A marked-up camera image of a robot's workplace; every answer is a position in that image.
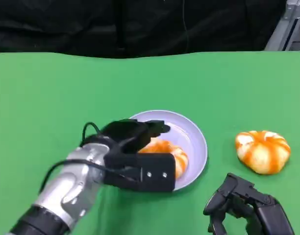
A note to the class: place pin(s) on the orange white toy bread roll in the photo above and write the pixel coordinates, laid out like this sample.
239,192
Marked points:
262,152
172,151

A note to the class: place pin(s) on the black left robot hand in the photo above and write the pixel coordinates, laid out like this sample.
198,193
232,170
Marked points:
130,133

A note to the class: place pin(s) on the green table cloth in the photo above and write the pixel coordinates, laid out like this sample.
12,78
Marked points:
150,85

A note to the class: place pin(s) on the grey metal frame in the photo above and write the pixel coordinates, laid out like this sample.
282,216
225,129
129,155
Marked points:
286,29

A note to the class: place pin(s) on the lilac plate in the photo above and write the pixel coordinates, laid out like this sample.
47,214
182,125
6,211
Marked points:
189,137

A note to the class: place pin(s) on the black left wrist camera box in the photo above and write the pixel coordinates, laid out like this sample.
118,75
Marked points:
150,172

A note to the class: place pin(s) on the black backdrop curtain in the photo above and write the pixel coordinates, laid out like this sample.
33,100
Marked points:
130,24

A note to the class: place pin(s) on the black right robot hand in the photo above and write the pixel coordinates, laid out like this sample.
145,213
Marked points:
250,208

